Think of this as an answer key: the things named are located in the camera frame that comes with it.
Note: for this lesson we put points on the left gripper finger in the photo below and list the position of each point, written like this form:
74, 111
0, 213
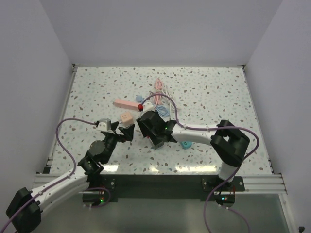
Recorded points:
114, 126
127, 133

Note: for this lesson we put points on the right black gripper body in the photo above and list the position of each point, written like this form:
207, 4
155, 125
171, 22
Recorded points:
152, 133

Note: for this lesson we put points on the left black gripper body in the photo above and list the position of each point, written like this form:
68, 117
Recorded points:
110, 141

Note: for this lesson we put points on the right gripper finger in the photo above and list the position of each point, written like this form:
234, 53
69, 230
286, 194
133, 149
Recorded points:
158, 145
142, 127

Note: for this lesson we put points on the pink plug adapter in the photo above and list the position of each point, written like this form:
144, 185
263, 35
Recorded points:
126, 119

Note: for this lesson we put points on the pink power strip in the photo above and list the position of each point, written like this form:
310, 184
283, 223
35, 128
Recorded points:
130, 105

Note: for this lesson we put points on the teal power strip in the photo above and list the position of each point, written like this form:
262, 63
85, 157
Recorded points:
186, 144

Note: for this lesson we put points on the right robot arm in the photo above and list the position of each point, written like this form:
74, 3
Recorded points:
229, 142

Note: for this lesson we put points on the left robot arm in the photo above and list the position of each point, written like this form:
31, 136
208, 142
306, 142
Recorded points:
26, 208

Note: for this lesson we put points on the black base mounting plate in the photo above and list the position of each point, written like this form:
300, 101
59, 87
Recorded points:
151, 187

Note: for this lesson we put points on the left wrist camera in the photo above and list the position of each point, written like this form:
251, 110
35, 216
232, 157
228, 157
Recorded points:
104, 125

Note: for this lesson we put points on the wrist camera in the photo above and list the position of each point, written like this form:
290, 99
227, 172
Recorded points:
104, 125
145, 107

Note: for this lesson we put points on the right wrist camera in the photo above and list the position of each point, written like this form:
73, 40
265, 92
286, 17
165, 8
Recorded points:
145, 107

